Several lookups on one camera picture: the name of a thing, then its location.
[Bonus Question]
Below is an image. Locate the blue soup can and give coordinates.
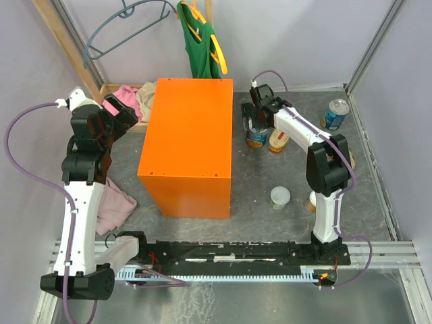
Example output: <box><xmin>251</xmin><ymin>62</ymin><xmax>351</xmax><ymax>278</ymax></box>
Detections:
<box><xmin>246</xmin><ymin>120</ymin><xmax>268</xmax><ymax>148</ymax></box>

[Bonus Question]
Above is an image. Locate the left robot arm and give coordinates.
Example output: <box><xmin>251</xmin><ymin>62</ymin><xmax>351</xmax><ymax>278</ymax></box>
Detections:
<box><xmin>40</xmin><ymin>88</ymin><xmax>149</xmax><ymax>301</ymax></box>

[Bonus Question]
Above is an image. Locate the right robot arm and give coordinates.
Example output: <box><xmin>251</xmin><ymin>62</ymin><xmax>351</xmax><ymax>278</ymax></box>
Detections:
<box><xmin>241</xmin><ymin>97</ymin><xmax>356</xmax><ymax>264</ymax></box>

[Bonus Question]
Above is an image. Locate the orange box counter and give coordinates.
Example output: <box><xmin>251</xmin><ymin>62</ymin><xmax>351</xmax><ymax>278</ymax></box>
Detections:
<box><xmin>137</xmin><ymin>78</ymin><xmax>234</xmax><ymax>219</ymax></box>

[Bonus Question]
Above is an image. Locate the pink cloth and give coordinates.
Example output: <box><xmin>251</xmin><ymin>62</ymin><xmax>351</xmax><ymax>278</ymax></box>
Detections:
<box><xmin>113</xmin><ymin>85</ymin><xmax>142</xmax><ymax>122</ymax></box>

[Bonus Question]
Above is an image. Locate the beige cloth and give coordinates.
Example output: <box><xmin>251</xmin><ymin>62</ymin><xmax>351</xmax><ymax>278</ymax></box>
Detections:
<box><xmin>136</xmin><ymin>82</ymin><xmax>157</xmax><ymax>122</ymax></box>

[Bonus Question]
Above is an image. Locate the oval red sardine tin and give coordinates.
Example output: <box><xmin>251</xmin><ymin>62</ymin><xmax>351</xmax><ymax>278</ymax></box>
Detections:
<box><xmin>269</xmin><ymin>129</ymin><xmax>290</xmax><ymax>154</ymax></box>

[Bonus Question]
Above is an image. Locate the wooden tray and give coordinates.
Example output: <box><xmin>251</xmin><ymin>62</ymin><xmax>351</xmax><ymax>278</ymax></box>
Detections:
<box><xmin>99</xmin><ymin>83</ymin><xmax>150</xmax><ymax>134</ymax></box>

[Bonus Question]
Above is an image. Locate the can with white lid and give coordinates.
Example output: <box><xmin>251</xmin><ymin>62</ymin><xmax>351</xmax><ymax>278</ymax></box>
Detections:
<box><xmin>269</xmin><ymin>186</ymin><xmax>291</xmax><ymax>210</ymax></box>

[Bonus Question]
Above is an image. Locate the mauve cloth on floor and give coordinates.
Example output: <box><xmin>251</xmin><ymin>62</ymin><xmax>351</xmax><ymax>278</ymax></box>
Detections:
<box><xmin>96</xmin><ymin>178</ymin><xmax>138</xmax><ymax>236</ymax></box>

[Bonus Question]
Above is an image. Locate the green tank top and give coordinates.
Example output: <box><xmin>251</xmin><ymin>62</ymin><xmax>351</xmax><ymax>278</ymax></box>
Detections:
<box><xmin>177</xmin><ymin>2</ymin><xmax>221</xmax><ymax>79</ymax></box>

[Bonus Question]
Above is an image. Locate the small can white lid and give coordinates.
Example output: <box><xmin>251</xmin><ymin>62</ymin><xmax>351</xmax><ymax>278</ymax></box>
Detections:
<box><xmin>305</xmin><ymin>191</ymin><xmax>316</xmax><ymax>213</ymax></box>

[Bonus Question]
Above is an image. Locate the teal plastic hanger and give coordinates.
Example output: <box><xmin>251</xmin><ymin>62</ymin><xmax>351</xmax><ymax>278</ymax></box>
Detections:
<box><xmin>82</xmin><ymin>1</ymin><xmax>177</xmax><ymax>69</ymax></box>

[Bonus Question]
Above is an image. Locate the wooden upright behind shirt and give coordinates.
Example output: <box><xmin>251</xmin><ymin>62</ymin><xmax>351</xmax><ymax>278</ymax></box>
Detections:
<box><xmin>205</xmin><ymin>0</ymin><xmax>213</xmax><ymax>25</ymax></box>

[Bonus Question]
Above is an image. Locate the yellow plastic hanger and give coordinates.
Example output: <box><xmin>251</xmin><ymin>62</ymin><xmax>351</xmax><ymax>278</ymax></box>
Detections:
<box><xmin>180</xmin><ymin>1</ymin><xmax>228</xmax><ymax>78</ymax></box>

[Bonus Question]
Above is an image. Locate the aluminium corner profile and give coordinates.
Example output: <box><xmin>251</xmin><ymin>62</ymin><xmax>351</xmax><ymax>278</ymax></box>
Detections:
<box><xmin>344</xmin><ymin>0</ymin><xmax>406</xmax><ymax>99</ymax></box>

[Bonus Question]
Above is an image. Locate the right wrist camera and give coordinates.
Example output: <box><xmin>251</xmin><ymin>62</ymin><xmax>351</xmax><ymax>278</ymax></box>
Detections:
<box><xmin>249</xmin><ymin>84</ymin><xmax>275</xmax><ymax>109</ymax></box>

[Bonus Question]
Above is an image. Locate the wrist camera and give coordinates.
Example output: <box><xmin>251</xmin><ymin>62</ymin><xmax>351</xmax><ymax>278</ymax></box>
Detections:
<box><xmin>249</xmin><ymin>84</ymin><xmax>275</xmax><ymax>109</ymax></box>
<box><xmin>68</xmin><ymin>86</ymin><xmax>102</xmax><ymax>112</ymax></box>

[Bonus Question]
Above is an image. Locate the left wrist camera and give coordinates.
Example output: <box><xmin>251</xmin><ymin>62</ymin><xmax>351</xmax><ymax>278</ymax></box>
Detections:
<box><xmin>68</xmin><ymin>86</ymin><xmax>102</xmax><ymax>112</ymax></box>

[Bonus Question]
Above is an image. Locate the oval tin near wall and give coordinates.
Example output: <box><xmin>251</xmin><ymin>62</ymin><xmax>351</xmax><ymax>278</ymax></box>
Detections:
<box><xmin>348</xmin><ymin>148</ymin><xmax>356</xmax><ymax>169</ymax></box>

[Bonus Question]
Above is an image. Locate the wooden post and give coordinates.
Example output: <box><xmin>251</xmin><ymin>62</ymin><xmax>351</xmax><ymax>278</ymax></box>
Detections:
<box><xmin>32</xmin><ymin>0</ymin><xmax>103</xmax><ymax>103</ymax></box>

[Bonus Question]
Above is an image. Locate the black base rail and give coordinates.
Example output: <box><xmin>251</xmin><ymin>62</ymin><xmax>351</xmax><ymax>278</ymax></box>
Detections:
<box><xmin>117</xmin><ymin>231</ymin><xmax>351</xmax><ymax>277</ymax></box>

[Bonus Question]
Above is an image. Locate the light blue cable duct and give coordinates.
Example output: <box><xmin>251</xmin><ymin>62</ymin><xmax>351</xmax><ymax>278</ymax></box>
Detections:
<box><xmin>114</xmin><ymin>264</ymin><xmax>320</xmax><ymax>281</ymax></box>

